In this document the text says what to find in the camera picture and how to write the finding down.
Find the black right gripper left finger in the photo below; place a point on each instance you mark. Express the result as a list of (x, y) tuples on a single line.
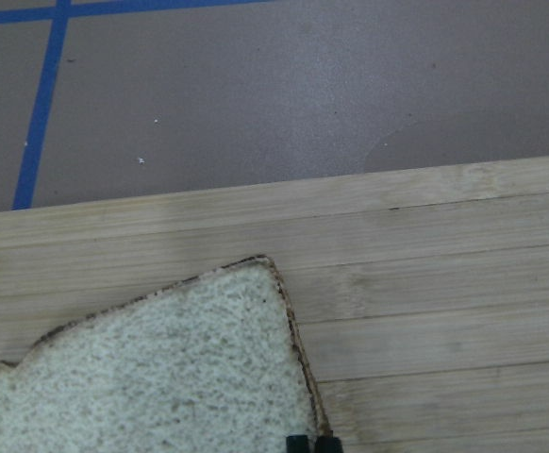
[(297, 443)]

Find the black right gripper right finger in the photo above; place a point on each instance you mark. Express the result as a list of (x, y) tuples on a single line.
[(328, 444)]

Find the bread slice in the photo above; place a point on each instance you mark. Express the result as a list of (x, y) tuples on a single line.
[(213, 363)]

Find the wooden cutting board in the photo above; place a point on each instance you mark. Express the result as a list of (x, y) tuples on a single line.
[(422, 295)]

